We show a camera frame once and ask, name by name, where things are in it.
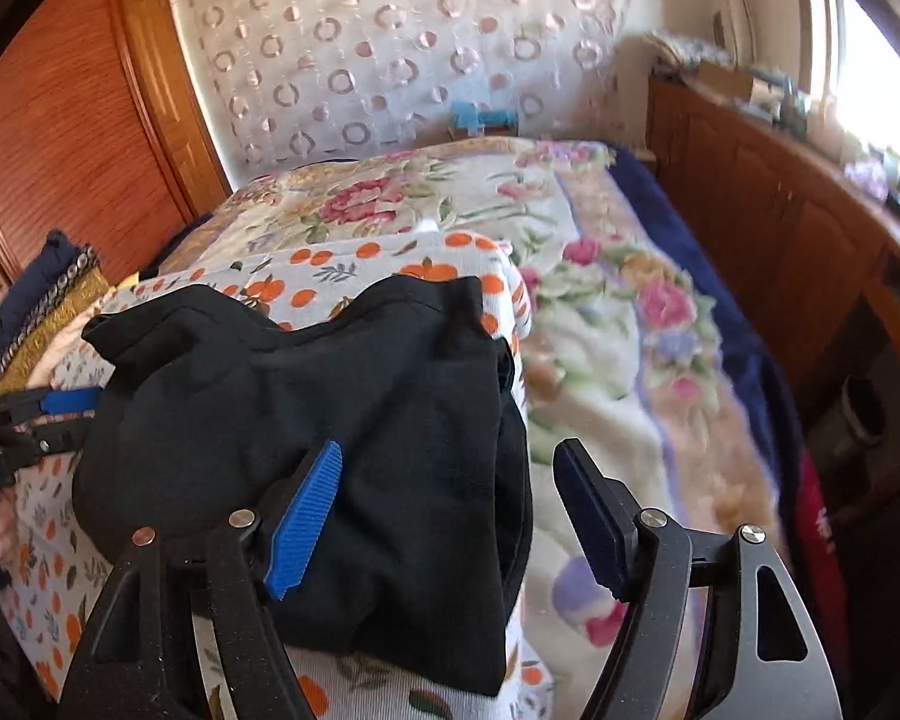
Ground black t-shirt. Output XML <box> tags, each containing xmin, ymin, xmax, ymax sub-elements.
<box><xmin>73</xmin><ymin>275</ymin><xmax>532</xmax><ymax>697</ymax></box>

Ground folded navy and gold clothes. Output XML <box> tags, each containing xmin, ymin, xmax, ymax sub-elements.
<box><xmin>0</xmin><ymin>229</ymin><xmax>112</xmax><ymax>395</ymax></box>

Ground person's left hand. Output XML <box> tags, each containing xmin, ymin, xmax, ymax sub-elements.
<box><xmin>0</xmin><ymin>488</ymin><xmax>19</xmax><ymax>566</ymax></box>

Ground red fabric beside bed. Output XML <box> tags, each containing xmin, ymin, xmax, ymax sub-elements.
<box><xmin>793</xmin><ymin>449</ymin><xmax>850</xmax><ymax>679</ymax></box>

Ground dark shoe on floor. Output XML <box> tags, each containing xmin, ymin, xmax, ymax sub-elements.
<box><xmin>832</xmin><ymin>376</ymin><xmax>888</xmax><ymax>457</ymax></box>

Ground wooden wardrobe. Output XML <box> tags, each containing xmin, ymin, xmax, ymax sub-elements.
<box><xmin>0</xmin><ymin>0</ymin><xmax>230</xmax><ymax>286</ymax></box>

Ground floral bedspread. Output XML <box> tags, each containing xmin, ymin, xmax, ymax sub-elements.
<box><xmin>157</xmin><ymin>137</ymin><xmax>787</xmax><ymax>718</ymax></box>

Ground circle-pattern sheer curtain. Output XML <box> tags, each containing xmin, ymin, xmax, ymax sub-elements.
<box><xmin>170</xmin><ymin>0</ymin><xmax>631</xmax><ymax>184</ymax></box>

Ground long wooden cabinet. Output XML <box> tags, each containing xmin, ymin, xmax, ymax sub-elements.
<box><xmin>645</xmin><ymin>75</ymin><xmax>900</xmax><ymax>421</ymax></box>

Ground blue box on headboard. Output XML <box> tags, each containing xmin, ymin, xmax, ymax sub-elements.
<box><xmin>448</xmin><ymin>103</ymin><xmax>520</xmax><ymax>140</ymax></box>

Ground cardboard box on cabinet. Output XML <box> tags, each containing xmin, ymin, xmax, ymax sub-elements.
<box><xmin>696</xmin><ymin>62</ymin><xmax>754</xmax><ymax>101</ymax></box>

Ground stack of papers on cabinet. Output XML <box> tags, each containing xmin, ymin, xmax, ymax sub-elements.
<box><xmin>644</xmin><ymin>29</ymin><xmax>736</xmax><ymax>71</ymax></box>

